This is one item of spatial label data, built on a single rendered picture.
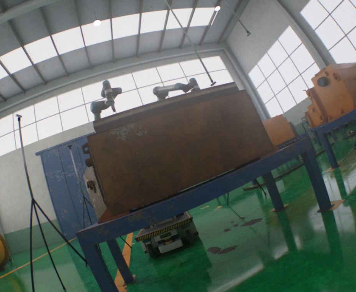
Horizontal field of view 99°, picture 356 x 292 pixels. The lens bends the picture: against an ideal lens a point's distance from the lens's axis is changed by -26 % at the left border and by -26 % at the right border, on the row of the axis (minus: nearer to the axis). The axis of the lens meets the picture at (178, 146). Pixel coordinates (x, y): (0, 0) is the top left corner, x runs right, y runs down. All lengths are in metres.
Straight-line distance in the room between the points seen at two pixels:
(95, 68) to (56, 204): 8.10
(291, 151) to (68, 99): 12.17
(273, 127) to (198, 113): 3.91
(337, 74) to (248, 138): 1.97
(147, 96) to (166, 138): 10.81
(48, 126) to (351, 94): 12.61
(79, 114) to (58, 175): 3.62
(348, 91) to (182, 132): 2.44
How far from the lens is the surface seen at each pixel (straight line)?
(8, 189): 12.93
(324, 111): 3.43
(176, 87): 2.21
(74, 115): 12.21
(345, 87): 3.18
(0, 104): 14.66
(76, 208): 10.94
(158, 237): 2.33
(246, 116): 1.73
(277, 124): 5.45
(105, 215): 1.40
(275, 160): 1.51
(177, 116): 1.52
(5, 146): 13.68
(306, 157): 1.77
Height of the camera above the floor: 0.69
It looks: 11 degrees up
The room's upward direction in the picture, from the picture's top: 22 degrees counter-clockwise
